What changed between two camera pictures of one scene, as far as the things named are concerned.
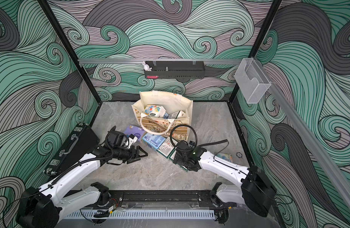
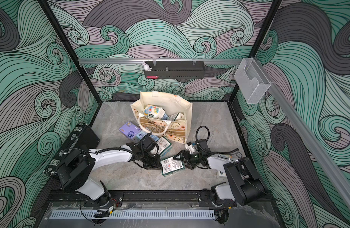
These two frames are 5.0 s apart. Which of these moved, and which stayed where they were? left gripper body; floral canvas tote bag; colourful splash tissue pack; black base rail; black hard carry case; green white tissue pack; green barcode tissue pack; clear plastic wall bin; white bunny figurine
Moved: green white tissue pack; green barcode tissue pack; left gripper body
Stayed: floral canvas tote bag; white bunny figurine; colourful splash tissue pack; clear plastic wall bin; black base rail; black hard carry case
